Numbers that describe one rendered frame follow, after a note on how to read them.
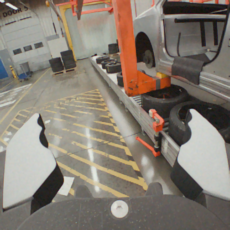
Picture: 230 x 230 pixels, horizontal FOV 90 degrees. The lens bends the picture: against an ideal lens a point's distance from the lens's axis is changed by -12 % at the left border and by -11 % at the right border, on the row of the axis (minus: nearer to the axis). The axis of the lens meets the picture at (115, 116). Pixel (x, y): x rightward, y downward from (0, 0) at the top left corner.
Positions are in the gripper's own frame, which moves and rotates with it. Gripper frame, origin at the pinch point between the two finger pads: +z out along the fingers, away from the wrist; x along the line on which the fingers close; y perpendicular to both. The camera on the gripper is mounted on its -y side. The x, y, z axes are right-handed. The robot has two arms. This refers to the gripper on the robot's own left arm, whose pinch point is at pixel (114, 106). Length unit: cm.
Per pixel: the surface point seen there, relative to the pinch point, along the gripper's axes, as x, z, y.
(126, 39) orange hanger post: 17, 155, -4
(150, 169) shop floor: 38, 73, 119
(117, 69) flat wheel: 14, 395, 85
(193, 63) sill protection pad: 80, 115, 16
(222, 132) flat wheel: 92, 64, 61
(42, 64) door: -590, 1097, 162
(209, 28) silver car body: 146, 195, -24
